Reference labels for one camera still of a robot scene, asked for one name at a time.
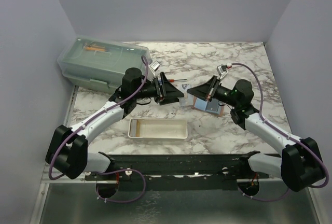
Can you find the green translucent storage box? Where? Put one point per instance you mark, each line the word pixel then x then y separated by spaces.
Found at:
pixel 98 65

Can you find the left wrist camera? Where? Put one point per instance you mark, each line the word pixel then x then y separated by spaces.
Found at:
pixel 153 67

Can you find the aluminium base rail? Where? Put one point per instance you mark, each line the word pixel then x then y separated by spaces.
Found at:
pixel 82 178

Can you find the tan leather card holder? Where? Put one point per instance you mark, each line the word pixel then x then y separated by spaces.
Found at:
pixel 200 105

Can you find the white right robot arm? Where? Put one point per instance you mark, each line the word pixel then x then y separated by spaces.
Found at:
pixel 299 164

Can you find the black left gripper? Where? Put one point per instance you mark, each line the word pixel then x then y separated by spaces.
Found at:
pixel 166 92

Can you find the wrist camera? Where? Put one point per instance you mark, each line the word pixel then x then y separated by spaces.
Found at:
pixel 153 67
pixel 223 70

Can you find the stack of cards in tray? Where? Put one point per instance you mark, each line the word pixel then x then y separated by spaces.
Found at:
pixel 134 128

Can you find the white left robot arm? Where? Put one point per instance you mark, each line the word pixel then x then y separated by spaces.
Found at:
pixel 68 150

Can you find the white card with emblem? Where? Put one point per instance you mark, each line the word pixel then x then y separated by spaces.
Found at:
pixel 184 87

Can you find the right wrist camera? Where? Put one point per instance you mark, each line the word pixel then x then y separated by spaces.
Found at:
pixel 223 70

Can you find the white plastic tray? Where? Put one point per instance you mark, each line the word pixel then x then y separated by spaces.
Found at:
pixel 158 129

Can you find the dark credit card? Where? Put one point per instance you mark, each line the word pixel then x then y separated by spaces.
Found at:
pixel 212 107

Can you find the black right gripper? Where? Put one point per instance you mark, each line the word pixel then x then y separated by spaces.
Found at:
pixel 206 90

